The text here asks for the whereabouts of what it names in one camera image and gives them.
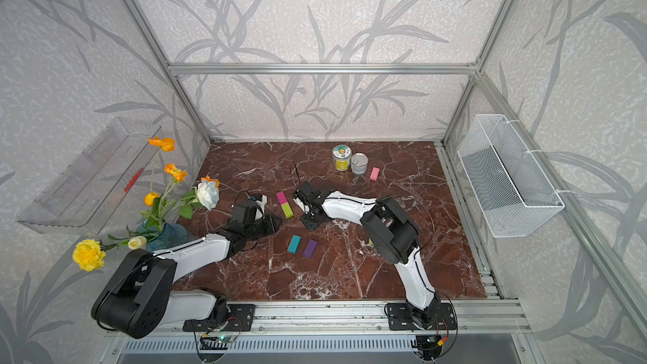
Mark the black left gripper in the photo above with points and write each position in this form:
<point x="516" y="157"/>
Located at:
<point x="271" y="222"/>

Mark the teal block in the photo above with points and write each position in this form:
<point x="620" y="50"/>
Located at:
<point x="294" y="244"/>

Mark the purple long block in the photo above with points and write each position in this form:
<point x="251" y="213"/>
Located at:
<point x="310" y="248"/>

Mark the right circuit board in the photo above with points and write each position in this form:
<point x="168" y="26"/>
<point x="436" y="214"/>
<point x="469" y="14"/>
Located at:
<point x="429" y="343"/>

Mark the silver tin can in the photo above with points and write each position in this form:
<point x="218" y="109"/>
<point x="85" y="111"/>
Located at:
<point x="359" y="163"/>

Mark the white wire basket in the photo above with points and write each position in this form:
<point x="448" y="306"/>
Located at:
<point x="514" y="193"/>

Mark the clear plastic wall shelf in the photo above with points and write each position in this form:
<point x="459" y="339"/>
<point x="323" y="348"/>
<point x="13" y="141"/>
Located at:
<point x="85" y="196"/>

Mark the pink small block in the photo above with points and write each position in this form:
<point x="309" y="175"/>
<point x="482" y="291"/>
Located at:
<point x="375" y="174"/>

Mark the yellow green labelled tin can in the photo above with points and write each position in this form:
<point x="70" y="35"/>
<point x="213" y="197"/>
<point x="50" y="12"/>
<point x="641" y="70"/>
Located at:
<point x="342" y="156"/>

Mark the magenta long block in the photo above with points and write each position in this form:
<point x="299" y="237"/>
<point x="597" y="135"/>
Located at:
<point x="282" y="198"/>

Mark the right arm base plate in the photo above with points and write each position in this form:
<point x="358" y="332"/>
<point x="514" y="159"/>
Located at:
<point x="400" y="318"/>

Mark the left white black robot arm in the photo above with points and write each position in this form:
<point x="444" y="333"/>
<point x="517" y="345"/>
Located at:
<point x="140" y="296"/>

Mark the lime green long block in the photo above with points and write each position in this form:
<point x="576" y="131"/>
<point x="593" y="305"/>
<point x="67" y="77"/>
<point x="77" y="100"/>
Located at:
<point x="287" y="210"/>

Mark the circuit board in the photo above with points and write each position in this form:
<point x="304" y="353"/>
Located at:
<point x="217" y="342"/>
<point x="429" y="343"/>

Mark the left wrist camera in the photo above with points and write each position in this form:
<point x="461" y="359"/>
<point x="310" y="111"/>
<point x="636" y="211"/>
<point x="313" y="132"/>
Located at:
<point x="249" y="211"/>

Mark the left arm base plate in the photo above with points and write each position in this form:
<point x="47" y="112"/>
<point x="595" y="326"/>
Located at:
<point x="240" y="317"/>

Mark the flower bouquet in glass vase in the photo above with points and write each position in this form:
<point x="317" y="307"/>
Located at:
<point x="89" y="254"/>

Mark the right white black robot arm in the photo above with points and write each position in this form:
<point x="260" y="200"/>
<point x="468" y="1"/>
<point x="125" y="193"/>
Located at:
<point x="393" y="234"/>

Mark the left circuit board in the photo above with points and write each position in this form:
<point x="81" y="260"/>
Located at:
<point x="217" y="342"/>

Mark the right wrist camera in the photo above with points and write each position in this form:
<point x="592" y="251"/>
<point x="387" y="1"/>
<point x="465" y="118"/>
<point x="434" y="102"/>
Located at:
<point x="306" y="195"/>

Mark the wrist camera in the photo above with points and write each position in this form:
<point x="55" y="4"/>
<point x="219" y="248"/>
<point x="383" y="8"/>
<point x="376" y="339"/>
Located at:
<point x="306" y="195"/>
<point x="249" y="211"/>

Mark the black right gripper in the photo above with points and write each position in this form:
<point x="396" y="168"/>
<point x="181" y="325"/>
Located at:
<point x="308" y="225"/>

